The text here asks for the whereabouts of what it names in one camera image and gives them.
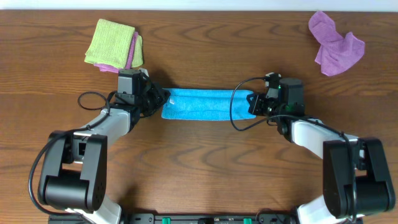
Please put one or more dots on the blue microfiber cloth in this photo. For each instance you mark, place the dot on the blue microfiber cloth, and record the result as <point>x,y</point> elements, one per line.
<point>207,105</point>

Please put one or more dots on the crumpled purple cloth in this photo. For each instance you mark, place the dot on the crumpled purple cloth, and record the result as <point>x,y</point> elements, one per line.
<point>336,54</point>

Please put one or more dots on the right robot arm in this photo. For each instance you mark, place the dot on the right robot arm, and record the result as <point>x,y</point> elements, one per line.
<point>356,177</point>

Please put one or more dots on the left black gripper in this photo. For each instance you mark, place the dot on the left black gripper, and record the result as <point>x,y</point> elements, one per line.
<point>155,98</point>

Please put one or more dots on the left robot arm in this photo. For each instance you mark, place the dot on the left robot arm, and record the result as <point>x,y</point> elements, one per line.
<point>68,178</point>

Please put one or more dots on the folded green cloth top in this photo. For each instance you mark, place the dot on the folded green cloth top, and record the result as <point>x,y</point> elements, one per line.
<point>110,44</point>

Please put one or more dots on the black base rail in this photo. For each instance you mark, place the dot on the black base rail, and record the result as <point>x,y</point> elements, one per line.
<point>262,218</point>

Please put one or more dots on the folded green cloth bottom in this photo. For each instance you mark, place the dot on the folded green cloth bottom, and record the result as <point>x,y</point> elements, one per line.
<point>138,58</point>

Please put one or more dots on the folded green cloth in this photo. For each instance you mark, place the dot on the folded green cloth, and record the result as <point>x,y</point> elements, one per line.
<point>138,58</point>
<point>110,44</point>

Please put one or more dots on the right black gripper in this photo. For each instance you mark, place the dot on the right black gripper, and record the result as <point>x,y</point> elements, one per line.
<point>255,107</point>

